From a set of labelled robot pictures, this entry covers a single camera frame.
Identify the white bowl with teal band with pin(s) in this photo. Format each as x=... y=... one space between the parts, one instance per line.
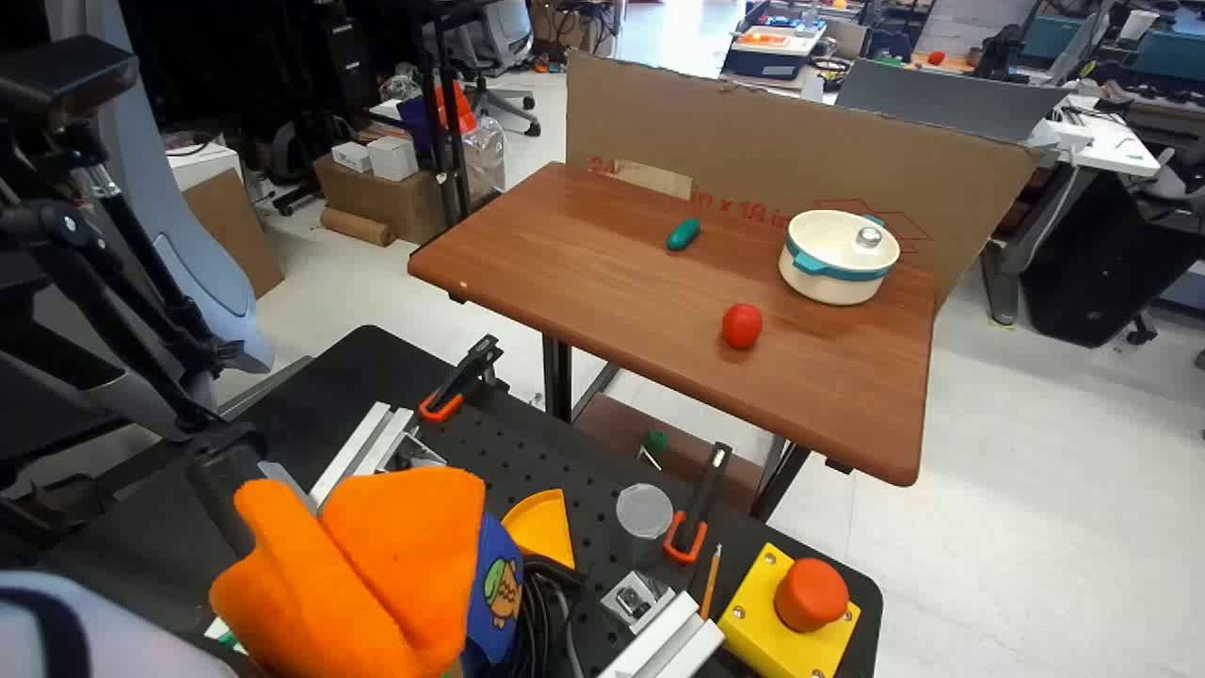
x=831 y=283

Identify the brown wooden table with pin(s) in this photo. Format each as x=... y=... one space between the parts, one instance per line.
x=627 y=301

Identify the black perforated board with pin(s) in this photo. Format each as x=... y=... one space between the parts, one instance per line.
x=529 y=440

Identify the teal oval toy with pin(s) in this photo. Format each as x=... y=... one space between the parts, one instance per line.
x=681 y=236

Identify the red ball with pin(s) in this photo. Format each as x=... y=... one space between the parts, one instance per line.
x=743 y=326

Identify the grey round object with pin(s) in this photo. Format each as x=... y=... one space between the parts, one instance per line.
x=644 y=511

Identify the orange wedge block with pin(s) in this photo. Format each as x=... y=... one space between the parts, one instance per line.
x=547 y=527

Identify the brown cardboard backboard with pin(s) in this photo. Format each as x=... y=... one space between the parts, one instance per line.
x=755 y=137

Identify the black and white square tag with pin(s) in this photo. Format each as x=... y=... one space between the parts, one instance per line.
x=635 y=599

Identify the open cardboard box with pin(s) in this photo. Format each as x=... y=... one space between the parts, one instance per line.
x=383 y=199

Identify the wooden pencil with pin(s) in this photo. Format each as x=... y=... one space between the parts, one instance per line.
x=713 y=582

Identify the blue printed fabric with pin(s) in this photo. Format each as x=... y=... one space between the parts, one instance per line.
x=497 y=589

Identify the black office chair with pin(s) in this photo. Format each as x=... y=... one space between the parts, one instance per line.
x=508 y=76

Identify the white small boxes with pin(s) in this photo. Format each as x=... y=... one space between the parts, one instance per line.
x=379 y=157

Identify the orange plush toy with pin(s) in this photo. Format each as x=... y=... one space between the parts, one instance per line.
x=361 y=565

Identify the yellow emergency stop box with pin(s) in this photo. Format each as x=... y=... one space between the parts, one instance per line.
x=768 y=632

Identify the tall cardboard box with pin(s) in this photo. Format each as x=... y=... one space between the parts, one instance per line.
x=232 y=219

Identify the grey divider panel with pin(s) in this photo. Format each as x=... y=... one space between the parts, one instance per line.
x=942 y=98

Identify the black bag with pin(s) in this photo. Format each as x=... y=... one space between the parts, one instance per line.
x=1098 y=263

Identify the white top desk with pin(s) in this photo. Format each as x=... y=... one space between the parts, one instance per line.
x=1104 y=145

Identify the white rounded object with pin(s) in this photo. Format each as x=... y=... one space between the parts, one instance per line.
x=88 y=632

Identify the aluminium rail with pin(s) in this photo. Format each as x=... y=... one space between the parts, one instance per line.
x=665 y=641
x=361 y=450

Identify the black camera tripod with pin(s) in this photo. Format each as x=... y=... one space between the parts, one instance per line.
x=78 y=263

